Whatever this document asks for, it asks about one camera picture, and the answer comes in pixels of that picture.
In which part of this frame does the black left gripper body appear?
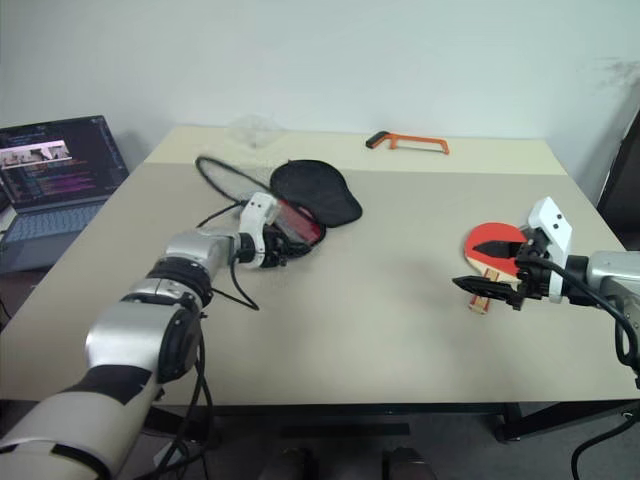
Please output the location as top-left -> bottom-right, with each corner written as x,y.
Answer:
258,226 -> 292,270

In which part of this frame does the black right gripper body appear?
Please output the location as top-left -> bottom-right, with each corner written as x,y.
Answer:
506,234 -> 555,312

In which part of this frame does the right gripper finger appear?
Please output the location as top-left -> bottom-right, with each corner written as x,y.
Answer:
451,274 -> 523,302
471,239 -> 527,261

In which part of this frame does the red table tennis paddle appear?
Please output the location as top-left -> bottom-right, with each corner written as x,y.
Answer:
462,221 -> 531,317

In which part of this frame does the red black paddle case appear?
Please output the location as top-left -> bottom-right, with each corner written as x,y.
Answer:
267,158 -> 364,249

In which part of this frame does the clear plastic bag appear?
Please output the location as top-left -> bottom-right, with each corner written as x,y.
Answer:
229,114 -> 289,150

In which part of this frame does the dark chair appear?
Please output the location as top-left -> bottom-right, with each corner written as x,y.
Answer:
597,107 -> 640,246

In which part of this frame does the orange hacksaw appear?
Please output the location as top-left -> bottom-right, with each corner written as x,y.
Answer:
364,130 -> 451,156

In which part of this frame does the dark rounded shape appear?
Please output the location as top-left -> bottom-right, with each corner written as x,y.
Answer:
382,447 -> 431,480

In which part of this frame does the open grey laptop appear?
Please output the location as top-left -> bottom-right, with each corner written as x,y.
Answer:
0,115 -> 131,274

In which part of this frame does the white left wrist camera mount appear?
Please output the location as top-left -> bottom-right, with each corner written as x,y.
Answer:
237,191 -> 279,269

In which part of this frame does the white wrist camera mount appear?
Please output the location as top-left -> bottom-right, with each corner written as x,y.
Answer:
524,196 -> 574,305
237,191 -> 279,269

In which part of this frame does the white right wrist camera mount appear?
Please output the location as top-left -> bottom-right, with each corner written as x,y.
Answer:
524,196 -> 574,305

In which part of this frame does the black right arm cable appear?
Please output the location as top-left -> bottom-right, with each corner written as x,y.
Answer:
517,247 -> 640,480

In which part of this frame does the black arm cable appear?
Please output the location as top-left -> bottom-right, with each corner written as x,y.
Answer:
517,247 -> 640,480
154,154 -> 274,480

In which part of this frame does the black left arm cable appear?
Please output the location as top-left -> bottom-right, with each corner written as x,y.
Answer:
154,154 -> 274,480

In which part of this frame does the black table frame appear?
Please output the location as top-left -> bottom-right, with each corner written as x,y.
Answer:
144,399 -> 640,444

